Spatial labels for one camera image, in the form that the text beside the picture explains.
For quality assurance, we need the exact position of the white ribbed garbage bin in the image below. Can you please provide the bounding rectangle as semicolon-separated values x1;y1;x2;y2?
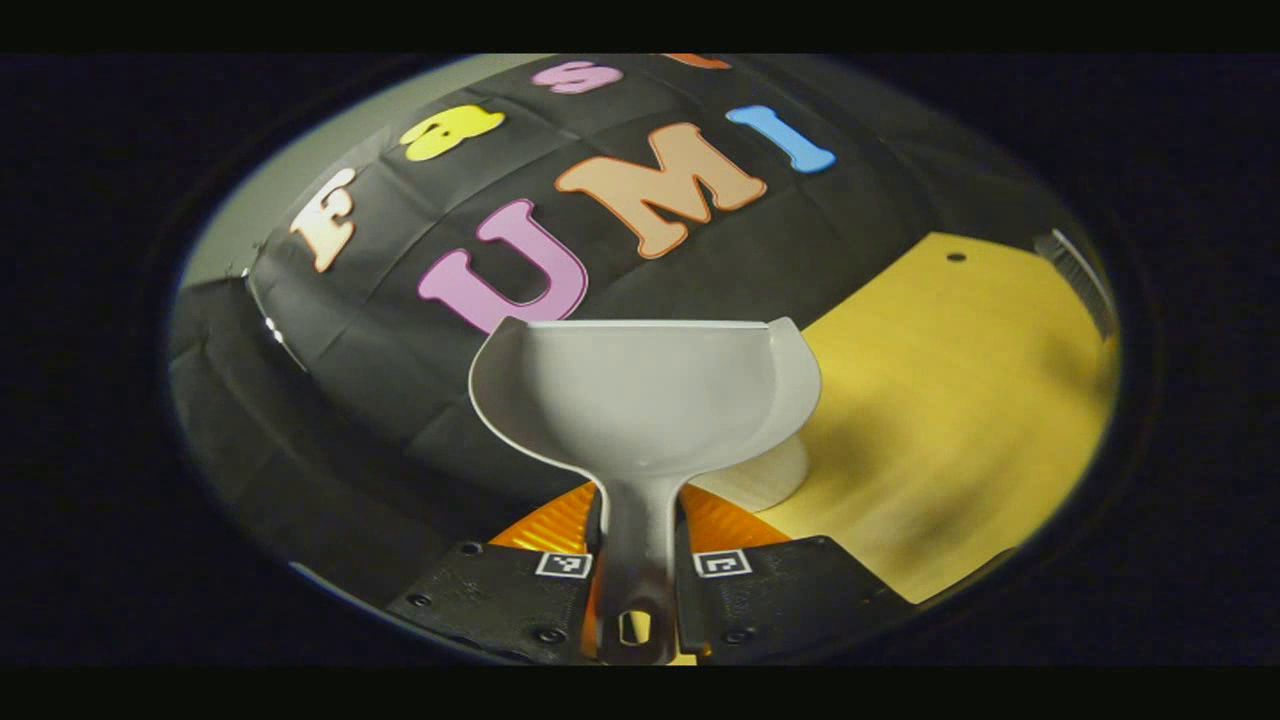
690;435;811;513

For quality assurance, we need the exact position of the black backdrop cloth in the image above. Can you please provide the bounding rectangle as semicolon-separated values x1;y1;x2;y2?
168;55;1101;611

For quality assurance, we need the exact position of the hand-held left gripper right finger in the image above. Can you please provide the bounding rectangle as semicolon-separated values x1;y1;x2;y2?
675;483;906;661

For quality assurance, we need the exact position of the yellow wooden desktop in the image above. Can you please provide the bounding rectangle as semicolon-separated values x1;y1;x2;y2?
750;232;1121;606

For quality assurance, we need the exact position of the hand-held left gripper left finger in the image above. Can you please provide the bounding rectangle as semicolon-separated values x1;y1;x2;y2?
385;480;604;666

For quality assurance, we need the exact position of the small grey dustpan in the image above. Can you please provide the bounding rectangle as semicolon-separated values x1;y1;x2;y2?
468;316;823;666

